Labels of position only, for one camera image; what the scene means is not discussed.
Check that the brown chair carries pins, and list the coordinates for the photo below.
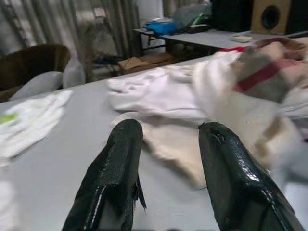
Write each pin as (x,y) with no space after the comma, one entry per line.
(29,62)

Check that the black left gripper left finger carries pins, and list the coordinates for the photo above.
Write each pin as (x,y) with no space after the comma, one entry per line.
(113,168)

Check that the open cardboard box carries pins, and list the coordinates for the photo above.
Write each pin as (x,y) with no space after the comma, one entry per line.
(144,63)

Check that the wooden speaker box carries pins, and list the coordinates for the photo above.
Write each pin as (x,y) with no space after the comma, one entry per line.
(257,24)

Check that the white shirt with red trim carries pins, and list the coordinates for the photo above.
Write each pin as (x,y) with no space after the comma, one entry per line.
(211,79)

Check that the grey plastic bag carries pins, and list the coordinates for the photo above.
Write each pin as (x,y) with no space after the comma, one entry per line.
(187,14)

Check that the black bag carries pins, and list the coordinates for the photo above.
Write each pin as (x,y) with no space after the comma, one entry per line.
(231,14)

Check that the beige sheer curtain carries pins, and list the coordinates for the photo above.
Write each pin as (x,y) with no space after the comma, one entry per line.
(60,19)

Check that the black flat device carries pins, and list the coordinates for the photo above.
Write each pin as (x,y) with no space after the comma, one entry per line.
(198,29)

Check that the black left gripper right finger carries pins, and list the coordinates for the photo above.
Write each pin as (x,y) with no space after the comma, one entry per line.
(231,180)

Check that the blue bag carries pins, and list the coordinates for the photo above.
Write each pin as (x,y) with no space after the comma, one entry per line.
(161,27)

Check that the beige plaid garment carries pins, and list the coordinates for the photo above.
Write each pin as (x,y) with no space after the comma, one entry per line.
(262,79)

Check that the light grey pillow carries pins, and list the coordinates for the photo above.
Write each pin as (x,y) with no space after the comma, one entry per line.
(38,84)
(73,72)

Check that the white crumpled garment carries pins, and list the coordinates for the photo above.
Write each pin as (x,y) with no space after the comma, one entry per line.
(156,96)

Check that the grey folding table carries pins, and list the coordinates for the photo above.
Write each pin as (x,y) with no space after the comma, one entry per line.
(204,39)

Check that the white printed t-shirt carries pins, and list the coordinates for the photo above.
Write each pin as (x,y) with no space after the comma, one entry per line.
(36,115)

